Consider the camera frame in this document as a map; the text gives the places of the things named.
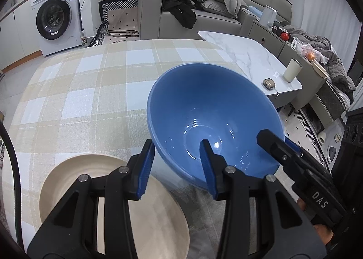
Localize white marble side table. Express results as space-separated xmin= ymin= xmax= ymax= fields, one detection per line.
xmin=198 ymin=30 xmax=303 ymax=109

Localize cream round plate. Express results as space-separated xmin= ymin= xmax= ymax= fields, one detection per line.
xmin=39 ymin=155 xmax=190 ymax=259

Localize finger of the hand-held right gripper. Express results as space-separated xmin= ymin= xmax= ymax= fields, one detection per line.
xmin=257 ymin=129 xmax=312 ymax=177
xmin=284 ymin=137 xmax=326 ymax=170

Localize grey sideboard cabinet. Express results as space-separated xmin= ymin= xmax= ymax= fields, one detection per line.
xmin=240 ymin=11 xmax=355 ymax=128

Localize cream tumbler cup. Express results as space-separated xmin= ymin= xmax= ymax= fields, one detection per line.
xmin=284 ymin=58 xmax=303 ymax=83

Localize grey sofa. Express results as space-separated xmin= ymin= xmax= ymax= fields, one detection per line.
xmin=137 ymin=0 xmax=292 ymax=41

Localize black box with round holes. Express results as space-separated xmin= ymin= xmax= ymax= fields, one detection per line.
xmin=330 ymin=109 xmax=363 ymax=186

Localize white humidifier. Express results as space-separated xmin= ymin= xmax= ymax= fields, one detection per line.
xmin=261 ymin=5 xmax=278 ymax=29

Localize blue bowl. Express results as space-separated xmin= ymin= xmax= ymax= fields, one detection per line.
xmin=147 ymin=63 xmax=285 ymax=191

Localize black and white floor rug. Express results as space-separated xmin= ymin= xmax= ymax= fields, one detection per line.
xmin=279 ymin=103 xmax=332 ymax=172

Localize grey blanket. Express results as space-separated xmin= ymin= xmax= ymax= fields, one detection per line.
xmin=286 ymin=25 xmax=356 ymax=98

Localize person's right hand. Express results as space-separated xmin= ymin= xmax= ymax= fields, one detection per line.
xmin=296 ymin=199 xmax=336 ymax=248

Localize patterned mat with striped border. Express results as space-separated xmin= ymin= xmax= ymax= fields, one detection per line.
xmin=88 ymin=0 xmax=141 ymax=47

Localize black jacket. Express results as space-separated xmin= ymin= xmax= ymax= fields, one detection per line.
xmin=157 ymin=0 xmax=197 ymax=29

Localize white lower kitchen cabinets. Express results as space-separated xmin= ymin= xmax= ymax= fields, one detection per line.
xmin=0 ymin=0 xmax=43 ymax=71

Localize plastic bag of oranges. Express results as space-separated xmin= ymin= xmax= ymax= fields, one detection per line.
xmin=296 ymin=44 xmax=324 ymax=64

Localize white washing machine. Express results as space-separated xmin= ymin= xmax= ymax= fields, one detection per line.
xmin=30 ymin=0 xmax=83 ymax=57

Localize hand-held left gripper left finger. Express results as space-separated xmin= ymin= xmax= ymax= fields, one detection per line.
xmin=27 ymin=139 xmax=155 ymax=259

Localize black cable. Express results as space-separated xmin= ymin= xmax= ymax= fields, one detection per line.
xmin=0 ymin=123 xmax=26 ymax=251

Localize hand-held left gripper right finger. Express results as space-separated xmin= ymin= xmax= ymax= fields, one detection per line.
xmin=199 ymin=139 xmax=326 ymax=259

